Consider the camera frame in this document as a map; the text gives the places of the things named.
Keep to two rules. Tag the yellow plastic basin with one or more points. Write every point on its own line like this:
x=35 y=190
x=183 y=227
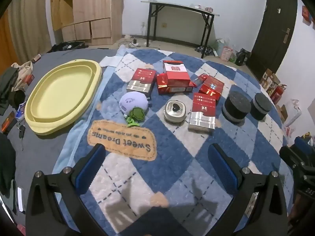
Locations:
x=61 y=88

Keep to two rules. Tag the beige curtain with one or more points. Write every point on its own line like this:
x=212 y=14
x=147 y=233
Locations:
x=32 y=17

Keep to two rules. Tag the white cloth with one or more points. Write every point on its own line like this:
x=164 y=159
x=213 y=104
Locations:
x=110 y=61

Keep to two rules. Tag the red wall sign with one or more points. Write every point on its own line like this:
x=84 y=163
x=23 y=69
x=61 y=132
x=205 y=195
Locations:
x=306 y=13

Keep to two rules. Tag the orange curtain panel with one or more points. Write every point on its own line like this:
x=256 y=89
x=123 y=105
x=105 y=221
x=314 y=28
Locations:
x=6 y=44

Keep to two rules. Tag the red clear lighter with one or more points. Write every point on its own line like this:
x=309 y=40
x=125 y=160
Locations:
x=199 y=79

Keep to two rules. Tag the beige garment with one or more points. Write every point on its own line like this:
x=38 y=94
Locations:
x=23 y=71

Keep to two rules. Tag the pink white bag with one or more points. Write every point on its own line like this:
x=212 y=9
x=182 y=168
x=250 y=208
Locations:
x=227 y=52

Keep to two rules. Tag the black floor bag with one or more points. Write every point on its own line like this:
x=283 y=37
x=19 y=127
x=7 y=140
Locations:
x=242 y=56

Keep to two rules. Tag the cardboard boxes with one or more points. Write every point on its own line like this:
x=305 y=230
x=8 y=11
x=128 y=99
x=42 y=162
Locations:
x=269 y=80

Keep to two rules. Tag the white flat box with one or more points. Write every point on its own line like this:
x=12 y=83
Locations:
x=21 y=199

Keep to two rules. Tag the white plastic bag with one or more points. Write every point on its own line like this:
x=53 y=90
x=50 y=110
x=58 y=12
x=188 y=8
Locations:
x=294 y=110

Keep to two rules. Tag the dark clothing on floor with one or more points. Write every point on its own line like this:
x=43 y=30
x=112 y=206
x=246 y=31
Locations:
x=205 y=50

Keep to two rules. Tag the red gold cigarette box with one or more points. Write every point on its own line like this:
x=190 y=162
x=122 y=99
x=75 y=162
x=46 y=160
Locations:
x=212 y=86

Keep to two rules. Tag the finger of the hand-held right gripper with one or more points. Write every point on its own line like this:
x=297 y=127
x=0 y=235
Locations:
x=304 y=143
x=289 y=156

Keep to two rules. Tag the black folding table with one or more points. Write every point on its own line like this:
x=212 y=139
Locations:
x=177 y=5

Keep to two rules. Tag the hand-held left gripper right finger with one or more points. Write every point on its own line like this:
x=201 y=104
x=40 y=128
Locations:
x=221 y=167

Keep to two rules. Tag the small brown box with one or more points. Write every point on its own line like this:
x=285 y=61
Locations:
x=36 y=57

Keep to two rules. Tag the red silver cigarette box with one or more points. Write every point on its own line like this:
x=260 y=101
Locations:
x=203 y=108
x=142 y=78

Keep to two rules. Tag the dark cigarette box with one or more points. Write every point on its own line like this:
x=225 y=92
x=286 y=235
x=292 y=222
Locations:
x=8 y=124

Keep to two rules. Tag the dark clothes pile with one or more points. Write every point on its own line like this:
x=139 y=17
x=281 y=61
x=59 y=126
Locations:
x=7 y=88

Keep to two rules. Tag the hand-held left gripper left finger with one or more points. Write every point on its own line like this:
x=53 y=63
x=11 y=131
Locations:
x=89 y=169

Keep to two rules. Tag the blue snack packet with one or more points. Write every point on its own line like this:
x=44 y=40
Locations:
x=21 y=110

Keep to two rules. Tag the dark door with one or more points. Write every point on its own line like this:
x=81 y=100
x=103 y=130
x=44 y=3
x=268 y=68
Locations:
x=273 y=29

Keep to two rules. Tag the small black foam cylinder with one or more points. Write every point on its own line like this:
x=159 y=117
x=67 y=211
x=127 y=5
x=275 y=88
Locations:
x=260 y=105

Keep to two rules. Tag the wooden wardrobe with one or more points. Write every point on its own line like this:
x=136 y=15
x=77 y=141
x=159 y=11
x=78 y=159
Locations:
x=91 y=5

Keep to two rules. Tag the white power strip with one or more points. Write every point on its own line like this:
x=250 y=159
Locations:
x=134 y=44

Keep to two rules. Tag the black car key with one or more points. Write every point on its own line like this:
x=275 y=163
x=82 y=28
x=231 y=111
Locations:
x=21 y=130

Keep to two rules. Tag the red canister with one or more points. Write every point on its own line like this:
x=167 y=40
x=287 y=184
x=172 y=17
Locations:
x=279 y=92

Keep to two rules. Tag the beige tin with black heart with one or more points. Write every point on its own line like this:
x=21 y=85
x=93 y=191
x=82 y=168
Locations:
x=169 y=114

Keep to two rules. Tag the red box on bed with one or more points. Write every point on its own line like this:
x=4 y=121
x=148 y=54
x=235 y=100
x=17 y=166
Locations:
x=29 y=79

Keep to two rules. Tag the purple plush toy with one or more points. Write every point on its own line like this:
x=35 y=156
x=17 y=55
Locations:
x=133 y=100

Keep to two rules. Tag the blue checkered blanket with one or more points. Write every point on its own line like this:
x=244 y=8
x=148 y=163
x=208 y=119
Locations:
x=172 y=152

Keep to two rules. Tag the large black foam cylinder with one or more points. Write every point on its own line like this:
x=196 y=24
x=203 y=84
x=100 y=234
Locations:
x=236 y=105

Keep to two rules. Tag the red white cigarette box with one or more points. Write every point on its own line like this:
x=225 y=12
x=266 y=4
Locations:
x=176 y=76

